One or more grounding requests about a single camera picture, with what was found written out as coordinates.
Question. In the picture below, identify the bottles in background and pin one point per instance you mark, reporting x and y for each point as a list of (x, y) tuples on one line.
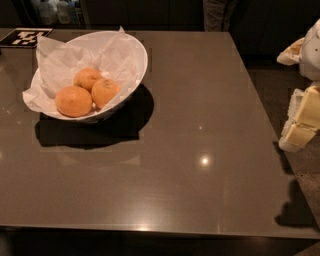
[(61, 12)]

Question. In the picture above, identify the white paper liner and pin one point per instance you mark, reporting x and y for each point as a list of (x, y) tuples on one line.
[(60, 63)]

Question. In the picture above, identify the white bowl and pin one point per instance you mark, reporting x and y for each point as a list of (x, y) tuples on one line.
[(133, 85)]

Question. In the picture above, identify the orange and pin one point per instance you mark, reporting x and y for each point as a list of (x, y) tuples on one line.
[(86, 78), (73, 101), (103, 91)]

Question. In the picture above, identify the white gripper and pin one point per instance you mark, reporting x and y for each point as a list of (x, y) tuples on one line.
[(310, 55)]

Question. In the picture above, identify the black white marker card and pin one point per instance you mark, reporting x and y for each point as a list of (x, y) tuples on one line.
[(24, 37)]

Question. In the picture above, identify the person legs in background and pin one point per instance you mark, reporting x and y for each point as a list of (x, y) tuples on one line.
[(217, 14)]

